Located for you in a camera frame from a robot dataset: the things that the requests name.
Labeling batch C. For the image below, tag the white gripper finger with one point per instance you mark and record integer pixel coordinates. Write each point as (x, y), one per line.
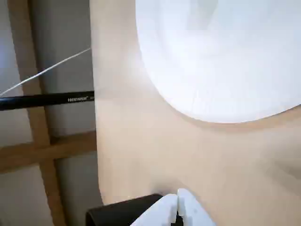
(192, 212)
(160, 209)

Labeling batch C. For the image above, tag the black round pot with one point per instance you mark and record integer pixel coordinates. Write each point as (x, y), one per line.
(113, 212)

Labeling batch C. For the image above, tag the white paper plate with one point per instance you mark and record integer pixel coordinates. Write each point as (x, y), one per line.
(211, 70)

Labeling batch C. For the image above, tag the black Neewer stand pole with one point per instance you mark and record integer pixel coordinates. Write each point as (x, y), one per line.
(47, 100)

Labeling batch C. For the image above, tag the wooden cross frame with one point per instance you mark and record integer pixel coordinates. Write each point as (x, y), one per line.
(44, 150)

